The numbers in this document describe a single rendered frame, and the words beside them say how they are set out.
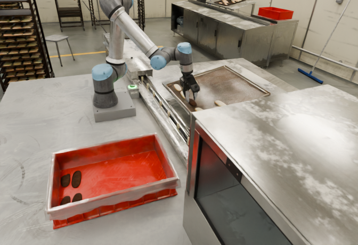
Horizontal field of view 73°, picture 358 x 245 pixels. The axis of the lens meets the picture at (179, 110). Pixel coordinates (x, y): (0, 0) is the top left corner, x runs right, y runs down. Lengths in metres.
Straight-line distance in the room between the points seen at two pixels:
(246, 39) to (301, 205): 3.77
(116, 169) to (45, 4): 7.46
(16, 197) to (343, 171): 1.10
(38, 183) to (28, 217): 0.16
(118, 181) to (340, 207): 0.85
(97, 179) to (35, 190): 0.24
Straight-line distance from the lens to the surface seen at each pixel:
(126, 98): 1.62
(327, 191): 0.52
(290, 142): 0.60
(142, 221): 0.99
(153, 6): 8.83
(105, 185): 1.12
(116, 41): 1.51
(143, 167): 1.17
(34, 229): 1.08
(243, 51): 4.16
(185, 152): 1.19
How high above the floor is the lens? 1.63
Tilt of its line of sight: 31 degrees down
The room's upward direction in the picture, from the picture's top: 2 degrees clockwise
